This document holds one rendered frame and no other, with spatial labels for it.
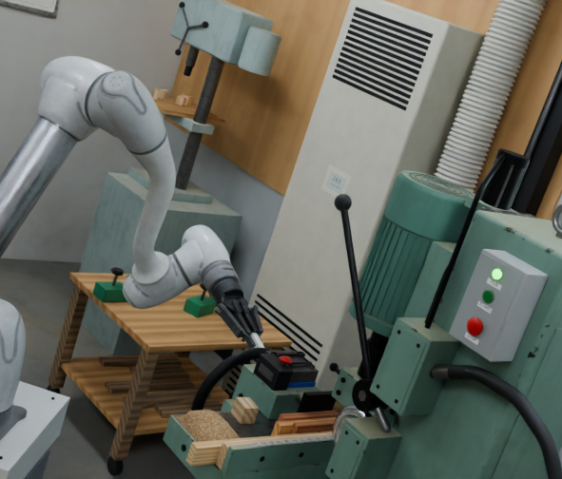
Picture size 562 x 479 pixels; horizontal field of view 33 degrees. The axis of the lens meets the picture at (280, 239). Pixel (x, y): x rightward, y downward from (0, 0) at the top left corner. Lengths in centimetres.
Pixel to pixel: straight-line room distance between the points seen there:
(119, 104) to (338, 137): 164
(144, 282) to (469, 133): 138
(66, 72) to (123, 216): 204
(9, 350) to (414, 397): 85
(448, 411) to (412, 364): 12
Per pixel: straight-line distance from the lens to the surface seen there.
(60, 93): 219
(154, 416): 347
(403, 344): 166
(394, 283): 184
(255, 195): 440
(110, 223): 427
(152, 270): 244
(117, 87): 207
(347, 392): 199
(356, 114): 353
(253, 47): 389
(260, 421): 204
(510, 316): 155
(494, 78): 331
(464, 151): 333
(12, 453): 209
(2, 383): 206
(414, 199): 181
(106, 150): 498
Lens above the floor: 181
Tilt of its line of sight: 16 degrees down
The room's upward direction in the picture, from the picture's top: 19 degrees clockwise
